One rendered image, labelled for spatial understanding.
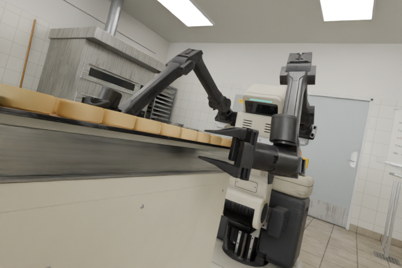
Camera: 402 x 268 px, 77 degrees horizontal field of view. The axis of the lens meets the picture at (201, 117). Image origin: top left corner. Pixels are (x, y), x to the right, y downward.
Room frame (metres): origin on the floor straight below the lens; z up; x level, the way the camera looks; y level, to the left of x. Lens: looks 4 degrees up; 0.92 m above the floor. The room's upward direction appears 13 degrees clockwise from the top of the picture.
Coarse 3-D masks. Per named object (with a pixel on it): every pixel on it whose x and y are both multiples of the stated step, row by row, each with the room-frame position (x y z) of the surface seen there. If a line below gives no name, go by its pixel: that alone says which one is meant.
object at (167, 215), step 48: (0, 192) 0.23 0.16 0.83; (48, 192) 0.27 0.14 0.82; (96, 192) 0.32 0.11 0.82; (144, 192) 0.40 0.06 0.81; (192, 192) 0.53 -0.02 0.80; (0, 240) 0.24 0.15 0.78; (48, 240) 0.28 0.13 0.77; (96, 240) 0.34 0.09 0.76; (144, 240) 0.42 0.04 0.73; (192, 240) 0.57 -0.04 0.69
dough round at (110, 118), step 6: (108, 114) 0.33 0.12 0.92; (114, 114) 0.33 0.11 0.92; (120, 114) 0.33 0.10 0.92; (126, 114) 0.33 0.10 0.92; (102, 120) 0.33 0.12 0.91; (108, 120) 0.33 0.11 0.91; (114, 120) 0.33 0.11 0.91; (120, 120) 0.33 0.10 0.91; (126, 120) 0.33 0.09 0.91; (132, 120) 0.34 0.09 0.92; (114, 126) 0.33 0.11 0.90; (120, 126) 0.33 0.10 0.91; (126, 126) 0.34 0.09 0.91; (132, 126) 0.35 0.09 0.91
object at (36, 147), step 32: (0, 128) 0.23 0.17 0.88; (32, 128) 0.25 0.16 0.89; (64, 128) 0.28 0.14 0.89; (0, 160) 0.23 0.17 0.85; (32, 160) 0.26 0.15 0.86; (64, 160) 0.29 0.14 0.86; (96, 160) 0.32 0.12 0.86; (128, 160) 0.37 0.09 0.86; (160, 160) 0.44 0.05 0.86; (192, 160) 0.53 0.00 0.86; (224, 160) 0.67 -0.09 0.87
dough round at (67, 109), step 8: (64, 104) 0.28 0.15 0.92; (72, 104) 0.28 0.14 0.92; (80, 104) 0.28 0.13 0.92; (56, 112) 0.29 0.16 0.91; (64, 112) 0.28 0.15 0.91; (72, 112) 0.28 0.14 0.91; (80, 112) 0.28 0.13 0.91; (88, 112) 0.28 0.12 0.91; (96, 112) 0.29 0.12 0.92; (80, 120) 0.28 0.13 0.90; (88, 120) 0.28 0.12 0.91; (96, 120) 0.29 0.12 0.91
